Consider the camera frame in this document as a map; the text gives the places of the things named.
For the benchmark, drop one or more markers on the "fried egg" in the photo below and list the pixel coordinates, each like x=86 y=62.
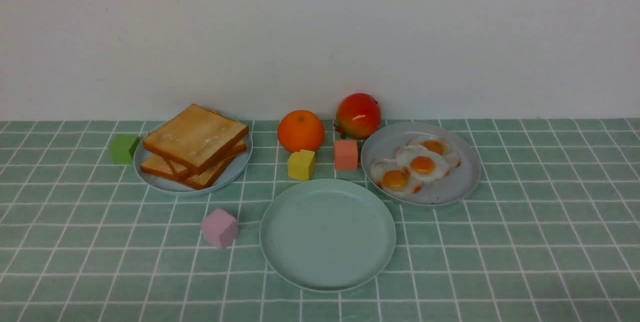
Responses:
x=388 y=176
x=421 y=163
x=439 y=146

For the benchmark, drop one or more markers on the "orange fruit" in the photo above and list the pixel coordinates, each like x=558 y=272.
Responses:
x=300 y=130

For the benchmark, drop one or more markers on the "salmon foam cube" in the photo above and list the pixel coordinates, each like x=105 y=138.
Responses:
x=345 y=155

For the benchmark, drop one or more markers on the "yellow foam cube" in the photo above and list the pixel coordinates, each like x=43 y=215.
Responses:
x=301 y=165

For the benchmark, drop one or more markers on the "red pomegranate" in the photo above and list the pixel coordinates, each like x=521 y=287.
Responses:
x=358 y=116

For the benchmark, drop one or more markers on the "light blue bread plate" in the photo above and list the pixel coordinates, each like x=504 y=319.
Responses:
x=173 y=188

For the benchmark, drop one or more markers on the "green centre plate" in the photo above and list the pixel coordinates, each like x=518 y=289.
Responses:
x=327 y=235

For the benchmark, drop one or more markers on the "pink foam cube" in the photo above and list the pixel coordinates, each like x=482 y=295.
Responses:
x=220 y=228

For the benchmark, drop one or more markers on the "grey egg plate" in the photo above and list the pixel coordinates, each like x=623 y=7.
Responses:
x=457 y=184

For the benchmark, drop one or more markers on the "green foam cube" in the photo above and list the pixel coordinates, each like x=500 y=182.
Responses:
x=122 y=148

